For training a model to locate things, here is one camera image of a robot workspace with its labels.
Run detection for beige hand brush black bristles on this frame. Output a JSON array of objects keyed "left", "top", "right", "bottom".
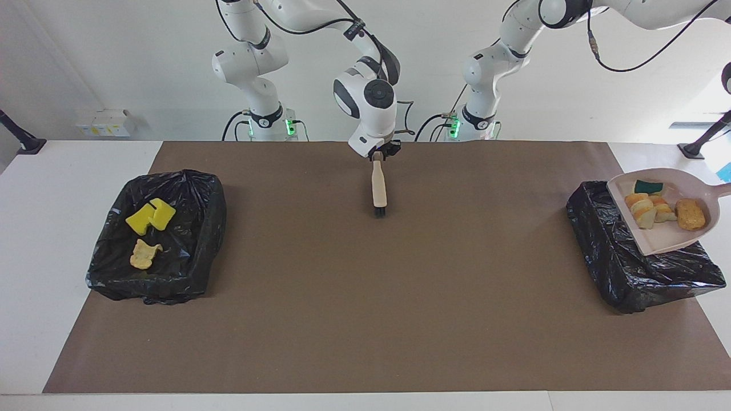
[{"left": 371, "top": 151, "right": 389, "bottom": 217}]

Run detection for notched yellow green sponge piece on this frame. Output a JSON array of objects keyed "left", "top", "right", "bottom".
[{"left": 148, "top": 198, "right": 176, "bottom": 231}]

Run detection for plain yellow sponge piece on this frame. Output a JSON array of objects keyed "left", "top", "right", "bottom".
[{"left": 126, "top": 207, "right": 156, "bottom": 236}]

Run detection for pale yellow grey torn scrap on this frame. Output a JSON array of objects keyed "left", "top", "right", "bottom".
[{"left": 130, "top": 239, "right": 163, "bottom": 270}]

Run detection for orange striped croissant-like scrap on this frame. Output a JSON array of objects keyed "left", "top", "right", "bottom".
[{"left": 625, "top": 193, "right": 657, "bottom": 230}]

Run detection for pale yellow chunky scrap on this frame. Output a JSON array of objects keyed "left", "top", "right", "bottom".
[{"left": 651, "top": 197, "right": 678, "bottom": 224}]

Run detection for beige plastic dustpan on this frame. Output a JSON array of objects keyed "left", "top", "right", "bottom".
[{"left": 607, "top": 167, "right": 731, "bottom": 256}]

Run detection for brown bread-like scrap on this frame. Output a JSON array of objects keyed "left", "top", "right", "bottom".
[{"left": 676, "top": 198, "right": 707, "bottom": 231}]

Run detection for trash bin with black bag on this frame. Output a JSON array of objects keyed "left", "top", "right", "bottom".
[
  {"left": 86, "top": 169, "right": 227, "bottom": 305},
  {"left": 567, "top": 180, "right": 727, "bottom": 314}
]

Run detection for brown table mat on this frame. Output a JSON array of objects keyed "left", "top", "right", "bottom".
[{"left": 43, "top": 141, "right": 731, "bottom": 393}]

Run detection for black stand foot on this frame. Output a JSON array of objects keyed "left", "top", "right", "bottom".
[
  {"left": 0, "top": 110, "right": 47, "bottom": 155},
  {"left": 678, "top": 111, "right": 731, "bottom": 159}
]

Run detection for black left base cable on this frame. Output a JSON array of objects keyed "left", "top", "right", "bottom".
[{"left": 414, "top": 86, "right": 472, "bottom": 142}]

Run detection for black base cable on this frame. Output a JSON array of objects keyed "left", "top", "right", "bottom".
[
  {"left": 222, "top": 110, "right": 309, "bottom": 142},
  {"left": 414, "top": 86, "right": 472, "bottom": 142}
]

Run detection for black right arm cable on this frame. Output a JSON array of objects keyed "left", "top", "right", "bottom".
[{"left": 214, "top": 0, "right": 415, "bottom": 138}]

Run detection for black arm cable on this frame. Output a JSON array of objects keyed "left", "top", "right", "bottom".
[
  {"left": 587, "top": 0, "right": 720, "bottom": 73},
  {"left": 214, "top": 0, "right": 415, "bottom": 138}
]

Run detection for black right base cable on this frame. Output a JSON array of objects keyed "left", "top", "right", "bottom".
[{"left": 222, "top": 110, "right": 309, "bottom": 142}]

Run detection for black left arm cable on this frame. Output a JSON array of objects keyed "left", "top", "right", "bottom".
[{"left": 587, "top": 0, "right": 720, "bottom": 73}]

